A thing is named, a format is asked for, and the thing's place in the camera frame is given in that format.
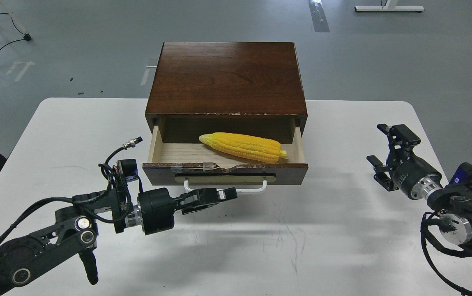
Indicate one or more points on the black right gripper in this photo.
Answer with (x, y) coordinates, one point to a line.
(414, 176)

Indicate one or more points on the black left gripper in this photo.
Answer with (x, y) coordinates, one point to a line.
(157, 207)

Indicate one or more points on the wooden drawer with white handle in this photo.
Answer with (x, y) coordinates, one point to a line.
(195, 164)

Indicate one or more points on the yellow corn cob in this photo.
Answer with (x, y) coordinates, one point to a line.
(245, 146)

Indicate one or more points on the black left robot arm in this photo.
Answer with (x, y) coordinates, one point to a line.
(75, 231)

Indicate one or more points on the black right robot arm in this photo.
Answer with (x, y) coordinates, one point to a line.
(448, 226)

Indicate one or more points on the dark wooden drawer cabinet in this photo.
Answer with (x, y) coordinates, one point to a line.
(259, 81)

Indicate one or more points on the white desk foot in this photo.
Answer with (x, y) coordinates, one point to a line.
(389, 6)

